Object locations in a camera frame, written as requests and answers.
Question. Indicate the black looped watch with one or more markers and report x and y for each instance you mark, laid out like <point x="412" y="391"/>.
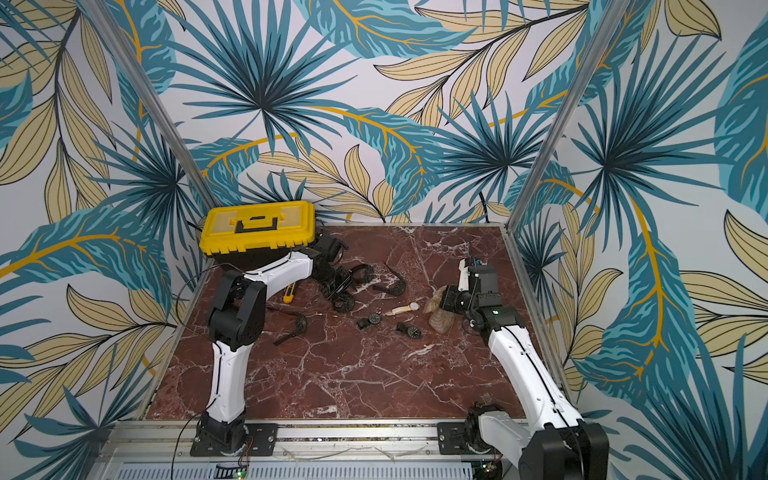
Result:
<point x="395" y="289"/>

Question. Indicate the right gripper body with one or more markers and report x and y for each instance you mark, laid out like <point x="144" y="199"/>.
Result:
<point x="453" y="300"/>

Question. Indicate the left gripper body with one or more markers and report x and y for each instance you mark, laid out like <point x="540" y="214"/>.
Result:
<point x="336" y="283"/>

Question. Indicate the beige striped cloth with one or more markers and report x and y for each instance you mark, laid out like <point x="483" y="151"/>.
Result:
<point x="440" y="320"/>

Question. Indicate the yellow utility knife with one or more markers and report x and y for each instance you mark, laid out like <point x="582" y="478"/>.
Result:
<point x="289" y="293"/>

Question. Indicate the small olive watch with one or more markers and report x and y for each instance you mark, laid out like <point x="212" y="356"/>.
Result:
<point x="410" y="331"/>

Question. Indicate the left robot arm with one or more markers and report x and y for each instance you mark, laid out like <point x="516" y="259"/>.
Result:
<point x="236" y="319"/>

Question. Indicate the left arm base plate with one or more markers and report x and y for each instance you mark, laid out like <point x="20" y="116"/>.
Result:
<point x="248" y="439"/>

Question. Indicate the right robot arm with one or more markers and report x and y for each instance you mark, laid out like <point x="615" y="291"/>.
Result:
<point x="554" y="441"/>

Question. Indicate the aluminium front rail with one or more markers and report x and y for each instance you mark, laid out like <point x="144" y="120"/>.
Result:
<point x="315" y="449"/>

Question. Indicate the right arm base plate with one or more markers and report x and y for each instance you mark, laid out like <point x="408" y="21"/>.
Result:
<point x="457" y="438"/>

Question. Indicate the cream strap watch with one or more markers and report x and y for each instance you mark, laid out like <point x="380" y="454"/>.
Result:
<point x="413" y="306"/>

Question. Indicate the yellow black toolbox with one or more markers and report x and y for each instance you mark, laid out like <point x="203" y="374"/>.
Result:
<point x="258" y="228"/>

